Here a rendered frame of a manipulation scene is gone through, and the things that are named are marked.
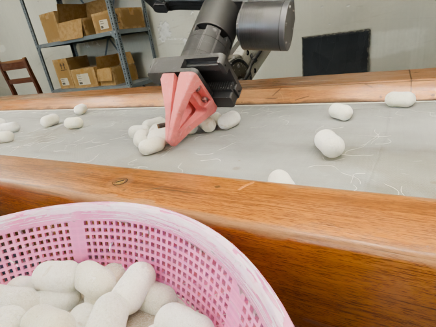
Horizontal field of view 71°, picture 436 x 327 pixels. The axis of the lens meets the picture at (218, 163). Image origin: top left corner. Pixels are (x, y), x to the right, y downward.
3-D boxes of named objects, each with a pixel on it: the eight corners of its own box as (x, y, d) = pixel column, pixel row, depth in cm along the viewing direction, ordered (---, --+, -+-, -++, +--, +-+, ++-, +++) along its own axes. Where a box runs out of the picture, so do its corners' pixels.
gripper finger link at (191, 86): (172, 128, 31) (200, 57, 34) (120, 125, 34) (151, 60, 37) (200, 159, 36) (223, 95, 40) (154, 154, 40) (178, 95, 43)
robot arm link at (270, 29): (231, 6, 49) (215, -48, 41) (304, 4, 44) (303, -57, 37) (209, 66, 45) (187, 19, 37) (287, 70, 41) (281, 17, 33)
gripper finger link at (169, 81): (191, 130, 30) (219, 55, 33) (136, 126, 33) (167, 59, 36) (218, 161, 35) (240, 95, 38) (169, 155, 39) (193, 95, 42)
